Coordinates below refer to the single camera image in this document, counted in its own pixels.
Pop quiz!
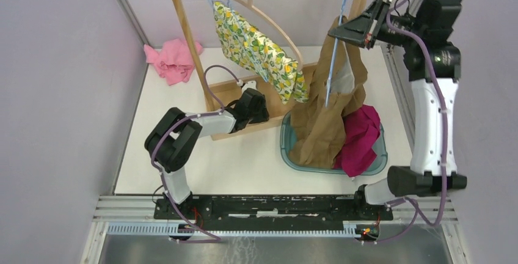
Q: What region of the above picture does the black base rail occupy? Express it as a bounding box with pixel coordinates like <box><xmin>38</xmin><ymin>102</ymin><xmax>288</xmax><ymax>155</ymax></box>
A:
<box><xmin>177</xmin><ymin>195</ymin><xmax>394</xmax><ymax>232</ymax></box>

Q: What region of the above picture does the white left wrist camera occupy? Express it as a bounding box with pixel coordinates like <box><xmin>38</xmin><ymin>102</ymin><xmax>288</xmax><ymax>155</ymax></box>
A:
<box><xmin>236</xmin><ymin>79</ymin><xmax>257</xmax><ymax>92</ymax></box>

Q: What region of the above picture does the brown skirt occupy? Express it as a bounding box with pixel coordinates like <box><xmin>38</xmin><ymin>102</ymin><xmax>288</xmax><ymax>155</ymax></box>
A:
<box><xmin>290</xmin><ymin>36</ymin><xmax>368</xmax><ymax>169</ymax></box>

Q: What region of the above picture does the wooden clothes rack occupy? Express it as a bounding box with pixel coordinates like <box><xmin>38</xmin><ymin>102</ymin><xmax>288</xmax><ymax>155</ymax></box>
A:
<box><xmin>172</xmin><ymin>0</ymin><xmax>366</xmax><ymax>141</ymax></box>

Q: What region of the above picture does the pink crumpled cloth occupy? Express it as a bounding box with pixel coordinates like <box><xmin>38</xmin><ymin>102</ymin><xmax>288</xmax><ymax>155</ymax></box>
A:
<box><xmin>144</xmin><ymin>38</ymin><xmax>195</xmax><ymax>86</ymax></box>

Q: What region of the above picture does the white slotted cable duct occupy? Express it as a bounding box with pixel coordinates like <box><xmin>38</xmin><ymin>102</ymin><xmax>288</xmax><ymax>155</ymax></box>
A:
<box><xmin>106</xmin><ymin>222</ymin><xmax>372</xmax><ymax>239</ymax></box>

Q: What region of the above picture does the teal plastic basket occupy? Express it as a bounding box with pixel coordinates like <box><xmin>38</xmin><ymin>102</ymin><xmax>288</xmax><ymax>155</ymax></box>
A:
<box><xmin>280</xmin><ymin>111</ymin><xmax>389</xmax><ymax>177</ymax></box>

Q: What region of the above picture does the magenta cloth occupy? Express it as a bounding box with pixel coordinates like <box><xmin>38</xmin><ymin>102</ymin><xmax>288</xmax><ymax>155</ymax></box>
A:
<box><xmin>334</xmin><ymin>104</ymin><xmax>381</xmax><ymax>177</ymax></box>

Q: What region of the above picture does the yellow patterned cloth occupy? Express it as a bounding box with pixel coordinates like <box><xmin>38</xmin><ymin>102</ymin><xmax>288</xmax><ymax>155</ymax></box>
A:
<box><xmin>212</xmin><ymin>1</ymin><xmax>309</xmax><ymax>104</ymax></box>

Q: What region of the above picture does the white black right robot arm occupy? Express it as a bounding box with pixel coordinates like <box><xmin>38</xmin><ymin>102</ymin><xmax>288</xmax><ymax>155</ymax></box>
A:
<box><xmin>329</xmin><ymin>0</ymin><xmax>468</xmax><ymax>220</ymax></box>

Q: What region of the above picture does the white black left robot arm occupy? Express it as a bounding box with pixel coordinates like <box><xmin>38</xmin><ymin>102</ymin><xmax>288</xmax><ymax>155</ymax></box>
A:
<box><xmin>144</xmin><ymin>88</ymin><xmax>269</xmax><ymax>219</ymax></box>

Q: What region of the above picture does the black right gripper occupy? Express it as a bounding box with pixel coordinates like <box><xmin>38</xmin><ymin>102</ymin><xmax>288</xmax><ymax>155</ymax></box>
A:
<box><xmin>330</xmin><ymin>0</ymin><xmax>428</xmax><ymax>50</ymax></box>

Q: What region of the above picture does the beige wooden hanger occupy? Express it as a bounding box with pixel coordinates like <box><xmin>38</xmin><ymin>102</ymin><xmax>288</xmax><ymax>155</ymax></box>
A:
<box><xmin>229</xmin><ymin>0</ymin><xmax>304</xmax><ymax>72</ymax></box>

